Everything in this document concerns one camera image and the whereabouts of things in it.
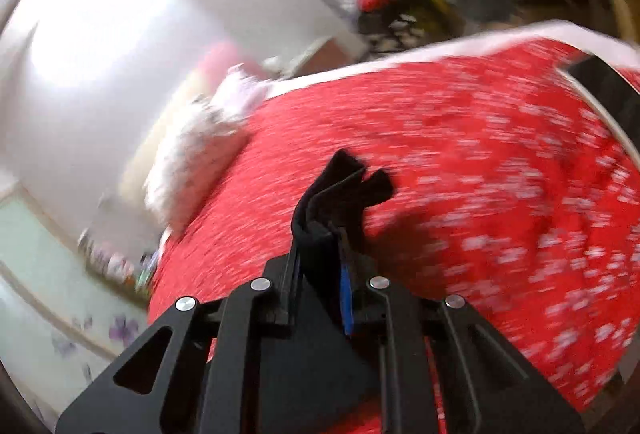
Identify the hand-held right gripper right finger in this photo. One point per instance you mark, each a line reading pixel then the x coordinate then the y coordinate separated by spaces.
pixel 347 299

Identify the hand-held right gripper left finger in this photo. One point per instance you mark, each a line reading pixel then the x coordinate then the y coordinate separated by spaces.
pixel 289 286

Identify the black pants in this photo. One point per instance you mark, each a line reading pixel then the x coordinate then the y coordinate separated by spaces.
pixel 325 259

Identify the red floral bed sheet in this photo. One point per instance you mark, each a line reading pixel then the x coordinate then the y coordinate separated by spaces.
pixel 450 174

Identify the white fluffy pillow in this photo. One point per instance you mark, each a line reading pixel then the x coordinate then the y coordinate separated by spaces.
pixel 197 149

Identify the dark cloth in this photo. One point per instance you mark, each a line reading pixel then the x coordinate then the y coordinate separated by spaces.
pixel 607 89

